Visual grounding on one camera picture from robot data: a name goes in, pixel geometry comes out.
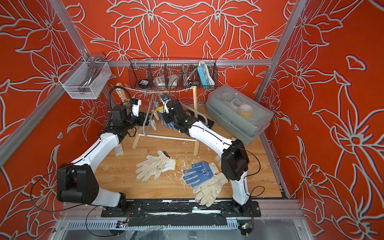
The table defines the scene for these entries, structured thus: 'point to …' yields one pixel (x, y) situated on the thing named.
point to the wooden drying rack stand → (136, 134)
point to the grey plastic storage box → (243, 117)
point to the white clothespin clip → (155, 114)
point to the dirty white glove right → (218, 159)
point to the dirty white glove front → (207, 193)
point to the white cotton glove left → (155, 165)
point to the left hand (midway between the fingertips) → (148, 112)
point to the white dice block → (160, 80)
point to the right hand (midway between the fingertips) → (163, 108)
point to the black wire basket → (173, 73)
